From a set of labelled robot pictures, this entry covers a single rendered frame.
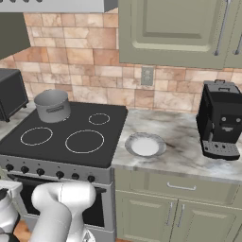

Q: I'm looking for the black toaster oven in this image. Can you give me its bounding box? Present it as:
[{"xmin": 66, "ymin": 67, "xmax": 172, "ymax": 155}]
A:
[{"xmin": 0, "ymin": 67, "xmax": 30, "ymax": 123}]

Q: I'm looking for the grey wall socket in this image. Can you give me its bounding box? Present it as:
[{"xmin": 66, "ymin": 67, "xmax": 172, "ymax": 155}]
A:
[{"xmin": 140, "ymin": 65, "xmax": 156, "ymax": 87}]

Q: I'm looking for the white plate with grey rim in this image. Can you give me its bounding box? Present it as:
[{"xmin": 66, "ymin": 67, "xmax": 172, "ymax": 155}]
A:
[{"xmin": 124, "ymin": 131, "xmax": 167, "ymax": 158}]

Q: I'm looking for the wide green wall cupboard door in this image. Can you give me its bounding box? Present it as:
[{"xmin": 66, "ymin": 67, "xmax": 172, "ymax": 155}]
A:
[{"xmin": 117, "ymin": 0, "xmax": 233, "ymax": 70}]

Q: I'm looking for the grey metal pot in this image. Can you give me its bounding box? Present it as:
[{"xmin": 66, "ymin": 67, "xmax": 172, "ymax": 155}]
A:
[{"xmin": 33, "ymin": 89, "xmax": 72, "ymax": 124}]

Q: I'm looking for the black oven door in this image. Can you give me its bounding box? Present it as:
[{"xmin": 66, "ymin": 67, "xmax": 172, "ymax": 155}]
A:
[{"xmin": 7, "ymin": 173, "xmax": 115, "ymax": 234}]

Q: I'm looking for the black hob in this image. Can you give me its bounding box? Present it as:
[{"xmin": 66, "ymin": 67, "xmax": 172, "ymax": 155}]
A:
[{"xmin": 0, "ymin": 101, "xmax": 130, "ymax": 169}]

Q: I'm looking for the green drawer front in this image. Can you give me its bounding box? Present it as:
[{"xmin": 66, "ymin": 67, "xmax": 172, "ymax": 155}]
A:
[{"xmin": 113, "ymin": 167, "xmax": 242, "ymax": 210}]

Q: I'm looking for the silver drawer handle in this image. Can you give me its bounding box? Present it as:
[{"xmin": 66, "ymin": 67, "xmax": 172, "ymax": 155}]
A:
[{"xmin": 166, "ymin": 181, "xmax": 198, "ymax": 192}]

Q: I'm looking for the green base cupboard door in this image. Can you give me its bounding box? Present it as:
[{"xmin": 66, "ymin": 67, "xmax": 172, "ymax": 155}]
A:
[
  {"xmin": 114, "ymin": 190, "xmax": 178, "ymax": 242},
  {"xmin": 169, "ymin": 199, "xmax": 242, "ymax": 242}
]

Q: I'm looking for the dark oven door handle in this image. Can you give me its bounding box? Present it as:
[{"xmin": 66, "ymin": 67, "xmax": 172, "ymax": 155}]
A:
[{"xmin": 8, "ymin": 174, "xmax": 108, "ymax": 195}]

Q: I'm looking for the dark green wall cupboard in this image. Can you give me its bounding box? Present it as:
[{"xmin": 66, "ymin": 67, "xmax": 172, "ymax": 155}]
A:
[{"xmin": 0, "ymin": 12, "xmax": 32, "ymax": 61}]

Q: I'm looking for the grey range hood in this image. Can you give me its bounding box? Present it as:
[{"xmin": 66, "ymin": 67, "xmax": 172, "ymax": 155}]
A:
[{"xmin": 0, "ymin": 0, "xmax": 119, "ymax": 14}]

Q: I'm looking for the narrow green wall cupboard door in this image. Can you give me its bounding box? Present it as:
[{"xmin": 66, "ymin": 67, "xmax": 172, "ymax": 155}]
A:
[{"xmin": 224, "ymin": 0, "xmax": 242, "ymax": 69}]

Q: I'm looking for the short silver cupboard handle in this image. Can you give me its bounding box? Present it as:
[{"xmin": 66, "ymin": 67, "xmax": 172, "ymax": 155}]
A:
[
  {"xmin": 165, "ymin": 201, "xmax": 174, "ymax": 228},
  {"xmin": 176, "ymin": 203, "xmax": 186, "ymax": 229}
]

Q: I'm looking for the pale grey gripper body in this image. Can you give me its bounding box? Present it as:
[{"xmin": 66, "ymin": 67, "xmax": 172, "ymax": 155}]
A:
[{"xmin": 0, "ymin": 181, "xmax": 24, "ymax": 200}]

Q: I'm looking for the long silver cupboard handle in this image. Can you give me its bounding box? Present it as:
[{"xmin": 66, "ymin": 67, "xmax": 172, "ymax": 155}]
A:
[
  {"xmin": 214, "ymin": 0, "xmax": 233, "ymax": 57},
  {"xmin": 233, "ymin": 30, "xmax": 242, "ymax": 57}
]

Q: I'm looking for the black coffee machine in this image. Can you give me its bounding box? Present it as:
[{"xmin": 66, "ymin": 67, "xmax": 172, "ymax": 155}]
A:
[{"xmin": 195, "ymin": 79, "xmax": 242, "ymax": 162}]

